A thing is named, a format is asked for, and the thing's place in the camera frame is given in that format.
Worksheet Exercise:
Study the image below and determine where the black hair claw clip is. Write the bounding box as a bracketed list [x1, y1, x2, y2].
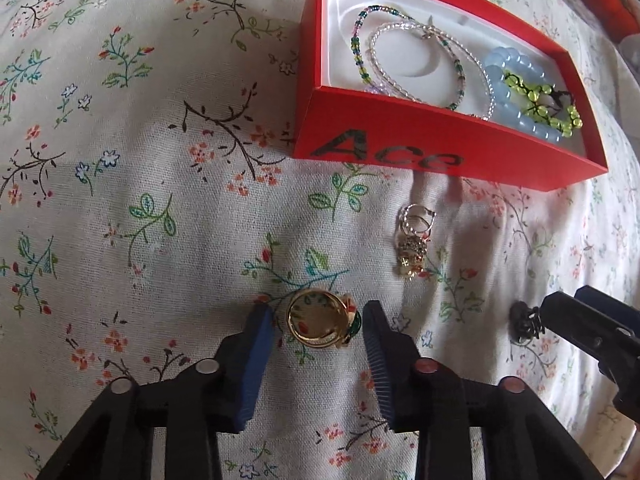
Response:
[509, 301, 546, 344]

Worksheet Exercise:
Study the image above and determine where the gold ring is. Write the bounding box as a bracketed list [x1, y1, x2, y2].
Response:
[284, 288, 362, 350]

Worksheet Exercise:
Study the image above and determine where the green bead bracelet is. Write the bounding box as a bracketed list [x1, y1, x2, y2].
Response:
[502, 69, 584, 137]

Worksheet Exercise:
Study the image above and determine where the blue bead bracelet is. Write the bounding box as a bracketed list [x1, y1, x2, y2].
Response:
[482, 45, 572, 146]

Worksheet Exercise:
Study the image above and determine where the floral bed sheet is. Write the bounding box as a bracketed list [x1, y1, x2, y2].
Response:
[1, 0, 639, 479]

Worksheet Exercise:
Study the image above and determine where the gold silver earring cluster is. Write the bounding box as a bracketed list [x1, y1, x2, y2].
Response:
[396, 204, 436, 280]

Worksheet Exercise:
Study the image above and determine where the red Ace box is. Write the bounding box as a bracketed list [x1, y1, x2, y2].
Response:
[293, 0, 608, 191]

